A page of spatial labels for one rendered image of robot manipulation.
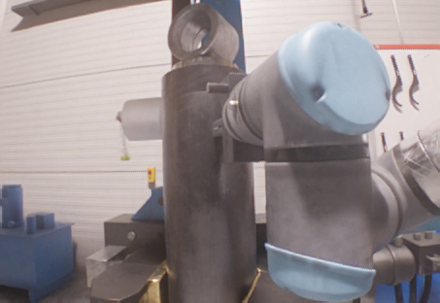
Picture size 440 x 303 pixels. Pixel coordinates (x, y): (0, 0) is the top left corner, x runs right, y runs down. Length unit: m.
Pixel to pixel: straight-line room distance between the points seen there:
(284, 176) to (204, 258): 0.38
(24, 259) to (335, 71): 2.83
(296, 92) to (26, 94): 3.79
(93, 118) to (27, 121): 1.01
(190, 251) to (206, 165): 0.18
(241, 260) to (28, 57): 3.81
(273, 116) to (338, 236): 0.10
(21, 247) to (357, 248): 2.78
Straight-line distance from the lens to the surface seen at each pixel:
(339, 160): 0.19
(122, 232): 0.90
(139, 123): 1.53
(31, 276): 2.87
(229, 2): 1.19
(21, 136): 3.83
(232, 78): 0.38
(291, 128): 0.19
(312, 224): 0.20
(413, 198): 0.30
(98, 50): 3.36
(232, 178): 0.52
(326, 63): 0.19
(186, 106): 0.53
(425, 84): 3.28
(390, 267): 0.81
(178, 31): 0.69
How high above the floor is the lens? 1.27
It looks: 5 degrees up
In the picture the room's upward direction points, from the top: 2 degrees counter-clockwise
